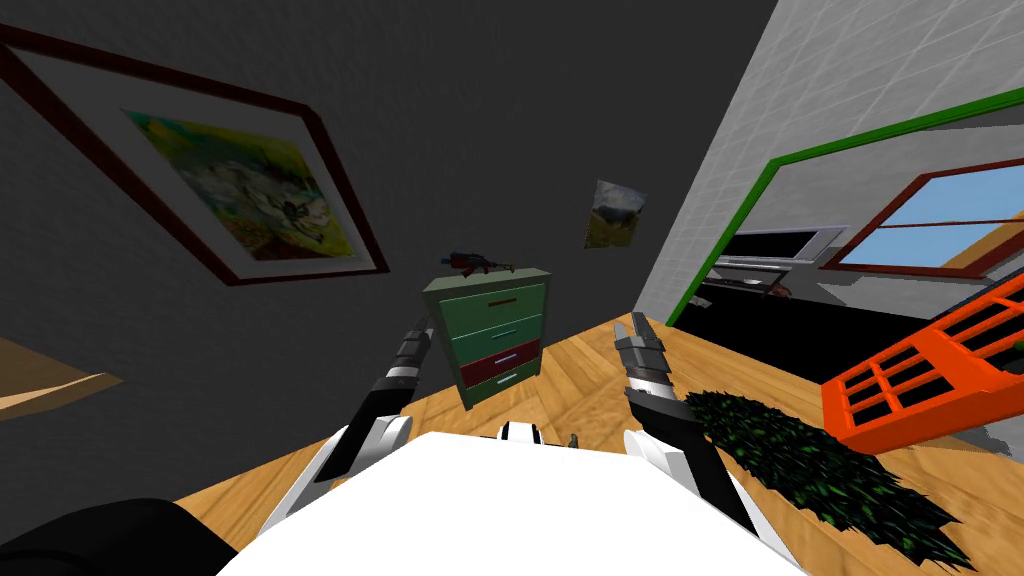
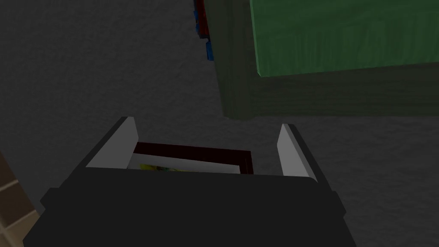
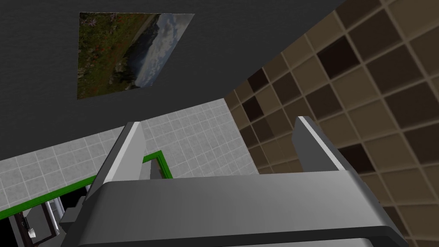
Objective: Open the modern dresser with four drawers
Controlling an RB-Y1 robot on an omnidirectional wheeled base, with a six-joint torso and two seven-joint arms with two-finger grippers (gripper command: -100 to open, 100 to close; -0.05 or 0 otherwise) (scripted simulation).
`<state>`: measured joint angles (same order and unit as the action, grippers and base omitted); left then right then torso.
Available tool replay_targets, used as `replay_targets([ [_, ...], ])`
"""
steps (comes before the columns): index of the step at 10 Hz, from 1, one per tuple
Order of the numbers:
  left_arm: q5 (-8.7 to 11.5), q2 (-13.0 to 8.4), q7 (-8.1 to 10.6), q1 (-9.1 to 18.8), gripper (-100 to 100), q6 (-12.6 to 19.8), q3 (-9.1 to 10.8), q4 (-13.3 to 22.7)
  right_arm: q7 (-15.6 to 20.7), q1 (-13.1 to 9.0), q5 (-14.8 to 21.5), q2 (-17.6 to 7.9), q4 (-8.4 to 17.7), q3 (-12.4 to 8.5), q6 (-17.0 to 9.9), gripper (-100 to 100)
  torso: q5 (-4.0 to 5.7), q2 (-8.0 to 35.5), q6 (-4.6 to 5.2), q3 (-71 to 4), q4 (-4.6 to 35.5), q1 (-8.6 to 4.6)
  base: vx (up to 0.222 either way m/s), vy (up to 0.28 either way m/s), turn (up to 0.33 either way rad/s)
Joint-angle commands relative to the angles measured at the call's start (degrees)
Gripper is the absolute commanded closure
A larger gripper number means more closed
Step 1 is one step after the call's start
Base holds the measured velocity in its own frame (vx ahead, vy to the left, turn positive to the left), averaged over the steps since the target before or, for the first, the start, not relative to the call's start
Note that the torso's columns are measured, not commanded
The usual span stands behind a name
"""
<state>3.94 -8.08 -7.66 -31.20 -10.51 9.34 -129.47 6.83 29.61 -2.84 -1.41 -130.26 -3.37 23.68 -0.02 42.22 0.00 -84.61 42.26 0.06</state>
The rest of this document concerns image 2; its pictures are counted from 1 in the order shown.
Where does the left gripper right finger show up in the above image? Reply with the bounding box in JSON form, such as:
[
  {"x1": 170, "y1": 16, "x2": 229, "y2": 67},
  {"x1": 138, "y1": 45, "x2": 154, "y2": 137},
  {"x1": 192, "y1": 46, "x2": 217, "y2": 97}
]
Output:
[{"x1": 276, "y1": 123, "x2": 319, "y2": 183}]

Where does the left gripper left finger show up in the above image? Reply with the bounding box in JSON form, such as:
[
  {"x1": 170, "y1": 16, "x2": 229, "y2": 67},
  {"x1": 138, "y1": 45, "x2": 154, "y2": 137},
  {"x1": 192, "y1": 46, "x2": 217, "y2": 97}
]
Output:
[{"x1": 84, "y1": 116, "x2": 139, "y2": 170}]

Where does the dark framed picture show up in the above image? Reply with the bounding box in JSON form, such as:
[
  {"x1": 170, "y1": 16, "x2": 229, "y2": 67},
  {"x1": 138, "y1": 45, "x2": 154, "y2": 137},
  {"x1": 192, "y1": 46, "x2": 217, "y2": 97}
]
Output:
[{"x1": 127, "y1": 142, "x2": 255, "y2": 175}]

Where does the green wooden cabinet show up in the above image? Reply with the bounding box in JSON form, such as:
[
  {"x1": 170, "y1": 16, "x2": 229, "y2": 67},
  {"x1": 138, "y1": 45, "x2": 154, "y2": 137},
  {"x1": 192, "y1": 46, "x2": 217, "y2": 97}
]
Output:
[{"x1": 203, "y1": 0, "x2": 439, "y2": 120}]

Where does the red and blue object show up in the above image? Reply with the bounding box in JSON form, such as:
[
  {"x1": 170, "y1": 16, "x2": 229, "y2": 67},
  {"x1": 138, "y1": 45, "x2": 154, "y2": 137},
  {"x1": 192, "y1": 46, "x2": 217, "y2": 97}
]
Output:
[{"x1": 193, "y1": 0, "x2": 215, "y2": 62}]

